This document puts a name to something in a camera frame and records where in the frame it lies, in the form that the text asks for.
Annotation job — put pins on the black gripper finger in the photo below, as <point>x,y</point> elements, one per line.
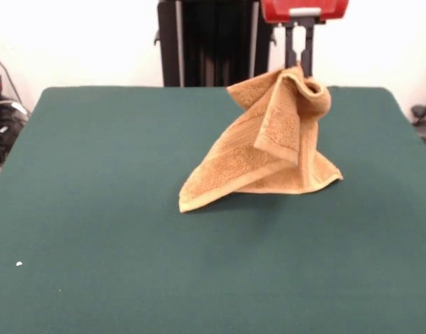
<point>309,55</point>
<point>289,41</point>

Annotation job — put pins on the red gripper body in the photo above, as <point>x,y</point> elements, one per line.
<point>335,8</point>

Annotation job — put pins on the tan terry towel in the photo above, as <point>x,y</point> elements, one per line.
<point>254,156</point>

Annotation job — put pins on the dark green table cloth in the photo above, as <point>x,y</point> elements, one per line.
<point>94,208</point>

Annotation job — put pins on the small white crumb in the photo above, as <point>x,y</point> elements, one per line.
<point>19,263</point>

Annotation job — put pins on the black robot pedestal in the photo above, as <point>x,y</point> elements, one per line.
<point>206,41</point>

